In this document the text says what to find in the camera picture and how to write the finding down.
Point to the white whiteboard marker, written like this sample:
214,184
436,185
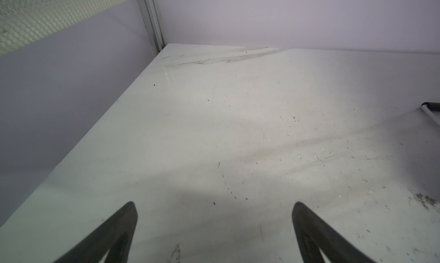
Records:
430,108

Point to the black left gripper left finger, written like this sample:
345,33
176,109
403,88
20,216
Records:
111,241

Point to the white mesh wall shelf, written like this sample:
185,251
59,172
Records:
26,21

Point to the aluminium frame post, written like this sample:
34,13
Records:
151,17

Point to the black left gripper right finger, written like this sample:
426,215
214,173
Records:
316,238

